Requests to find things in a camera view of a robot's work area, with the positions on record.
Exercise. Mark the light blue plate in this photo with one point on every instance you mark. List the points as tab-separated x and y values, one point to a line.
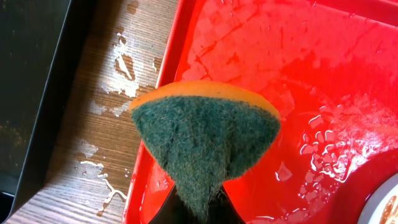
381	208

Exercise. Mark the red plastic tray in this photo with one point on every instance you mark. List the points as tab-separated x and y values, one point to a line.
330	69

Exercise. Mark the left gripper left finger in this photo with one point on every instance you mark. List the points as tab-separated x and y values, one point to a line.
173	211

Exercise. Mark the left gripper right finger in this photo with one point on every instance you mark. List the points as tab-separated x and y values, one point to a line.
222	211

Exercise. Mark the black water tray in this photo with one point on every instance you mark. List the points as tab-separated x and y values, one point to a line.
41	44

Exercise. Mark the green and orange sponge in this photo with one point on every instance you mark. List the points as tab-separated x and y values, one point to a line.
204	133

